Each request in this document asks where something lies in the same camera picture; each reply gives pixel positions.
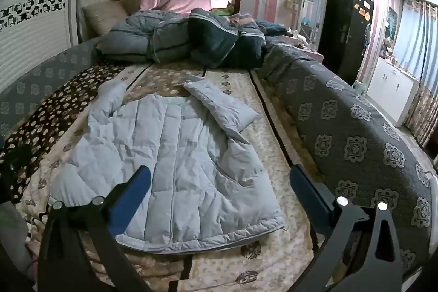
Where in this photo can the light blue quilted jacket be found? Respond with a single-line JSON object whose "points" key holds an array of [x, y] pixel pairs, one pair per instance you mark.
{"points": [[178, 158]]}

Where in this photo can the pink dressing table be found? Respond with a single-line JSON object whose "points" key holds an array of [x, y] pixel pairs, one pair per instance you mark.
{"points": [[314, 56]]}

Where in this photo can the beige pillow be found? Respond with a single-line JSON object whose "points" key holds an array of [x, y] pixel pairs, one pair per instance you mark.
{"points": [[102, 16]]}

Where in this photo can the white cabinet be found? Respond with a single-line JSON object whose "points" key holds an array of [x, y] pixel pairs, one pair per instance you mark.
{"points": [[390, 90]]}

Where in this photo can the small wall picture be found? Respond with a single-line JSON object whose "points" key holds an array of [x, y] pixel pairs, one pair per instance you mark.
{"points": [[392, 21]]}

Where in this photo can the white slatted wardrobe door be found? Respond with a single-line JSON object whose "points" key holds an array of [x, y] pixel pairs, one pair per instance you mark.
{"points": [[34, 49]]}

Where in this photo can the black decorated door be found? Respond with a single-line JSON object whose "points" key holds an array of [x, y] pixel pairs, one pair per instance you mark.
{"points": [[362, 35]]}

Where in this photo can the grey patterned bedspread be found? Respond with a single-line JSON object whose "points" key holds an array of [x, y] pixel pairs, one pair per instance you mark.
{"points": [[342, 127]]}

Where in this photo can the pale green bin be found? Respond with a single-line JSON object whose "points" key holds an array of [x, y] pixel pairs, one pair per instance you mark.
{"points": [[360, 87]]}

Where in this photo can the blue-grey striped duvet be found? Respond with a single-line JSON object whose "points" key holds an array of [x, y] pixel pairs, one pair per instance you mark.
{"points": [[137, 35]]}

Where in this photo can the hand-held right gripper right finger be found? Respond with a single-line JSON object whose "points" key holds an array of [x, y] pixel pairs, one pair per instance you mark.
{"points": [[308, 189]]}

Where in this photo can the dark navy striped duvet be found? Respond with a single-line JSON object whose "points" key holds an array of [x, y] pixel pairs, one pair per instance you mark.
{"points": [[219, 39]]}

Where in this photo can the dark blue cloth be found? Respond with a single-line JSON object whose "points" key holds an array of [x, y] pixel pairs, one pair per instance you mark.
{"points": [[273, 28]]}

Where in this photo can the green cloth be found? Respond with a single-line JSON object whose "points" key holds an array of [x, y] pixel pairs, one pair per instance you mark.
{"points": [[222, 8]]}

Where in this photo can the white framed mirror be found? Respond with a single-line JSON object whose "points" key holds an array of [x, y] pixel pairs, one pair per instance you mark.
{"points": [[313, 11]]}

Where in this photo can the blue window curtain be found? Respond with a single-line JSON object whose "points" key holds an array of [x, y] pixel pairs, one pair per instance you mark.
{"points": [[417, 45]]}

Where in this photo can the black door leaf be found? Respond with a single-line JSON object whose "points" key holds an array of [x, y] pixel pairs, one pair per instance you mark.
{"points": [[337, 28]]}

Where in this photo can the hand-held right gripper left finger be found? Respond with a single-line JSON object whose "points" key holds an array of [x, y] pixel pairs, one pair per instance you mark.
{"points": [[133, 196]]}

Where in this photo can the grey cloth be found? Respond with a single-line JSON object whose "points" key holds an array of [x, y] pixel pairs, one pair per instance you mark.
{"points": [[12, 237]]}

